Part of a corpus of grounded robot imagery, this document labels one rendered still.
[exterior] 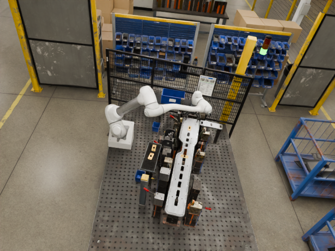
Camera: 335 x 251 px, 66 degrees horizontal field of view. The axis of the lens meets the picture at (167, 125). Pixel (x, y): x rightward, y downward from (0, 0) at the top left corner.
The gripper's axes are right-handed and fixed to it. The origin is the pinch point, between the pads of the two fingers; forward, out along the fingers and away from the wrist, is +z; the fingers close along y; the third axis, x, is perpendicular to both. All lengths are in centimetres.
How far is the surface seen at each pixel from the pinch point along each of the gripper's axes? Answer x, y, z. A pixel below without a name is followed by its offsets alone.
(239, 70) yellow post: 58, 45, -44
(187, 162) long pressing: -54, 4, 14
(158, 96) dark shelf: 47, -49, 11
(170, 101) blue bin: 35.1, -31.7, 5.7
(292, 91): 221, 187, 65
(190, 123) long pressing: 9.6, -0.4, 13.9
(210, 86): 54, 15, -17
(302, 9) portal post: 417, 201, -30
